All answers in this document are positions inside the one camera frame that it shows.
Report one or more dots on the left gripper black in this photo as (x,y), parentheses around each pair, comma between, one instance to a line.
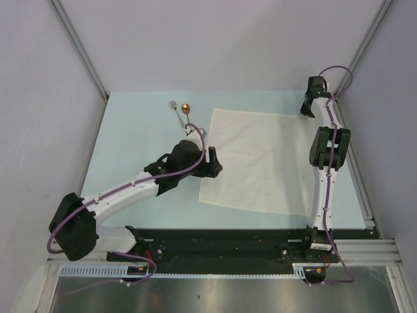
(210,169)

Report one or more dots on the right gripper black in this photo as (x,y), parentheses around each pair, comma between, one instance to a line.
(305,111)

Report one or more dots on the white cloth napkin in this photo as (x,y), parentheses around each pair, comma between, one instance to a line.
(265,160)

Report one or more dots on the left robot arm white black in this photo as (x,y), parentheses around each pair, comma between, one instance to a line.
(78,224)

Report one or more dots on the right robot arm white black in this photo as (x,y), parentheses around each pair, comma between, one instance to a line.
(327,155)

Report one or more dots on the copper spoon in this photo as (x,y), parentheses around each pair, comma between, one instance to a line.
(186,111)

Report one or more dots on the silver fork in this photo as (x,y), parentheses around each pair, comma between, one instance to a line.
(173,104)

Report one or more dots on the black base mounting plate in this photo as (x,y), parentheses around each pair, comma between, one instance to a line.
(286,246)

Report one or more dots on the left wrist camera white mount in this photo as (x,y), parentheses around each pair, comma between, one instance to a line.
(196,136)

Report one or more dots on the right aluminium frame post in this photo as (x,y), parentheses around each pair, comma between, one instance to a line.
(371,32)

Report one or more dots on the aluminium frame post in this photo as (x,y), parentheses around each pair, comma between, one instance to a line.
(371,32)
(68,27)

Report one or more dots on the white slotted cable duct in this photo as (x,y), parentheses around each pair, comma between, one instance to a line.
(125,272)

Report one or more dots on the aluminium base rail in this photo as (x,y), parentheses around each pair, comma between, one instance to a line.
(376,252)

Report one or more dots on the left aluminium frame post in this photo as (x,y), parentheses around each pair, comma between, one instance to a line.
(68,27)

